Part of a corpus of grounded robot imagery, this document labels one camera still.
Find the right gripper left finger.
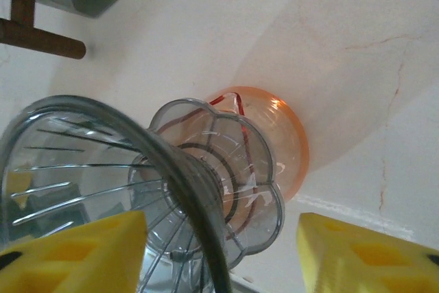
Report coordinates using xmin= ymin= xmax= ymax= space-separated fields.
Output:
xmin=0 ymin=210 xmax=149 ymax=293

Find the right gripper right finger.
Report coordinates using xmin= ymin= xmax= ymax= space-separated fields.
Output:
xmin=296 ymin=212 xmax=439 ymax=293

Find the orange glass server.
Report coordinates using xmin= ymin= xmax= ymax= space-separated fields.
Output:
xmin=202 ymin=86 xmax=310 ymax=202

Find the grey plastic dripper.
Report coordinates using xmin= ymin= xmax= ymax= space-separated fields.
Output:
xmin=0 ymin=95 xmax=286 ymax=293

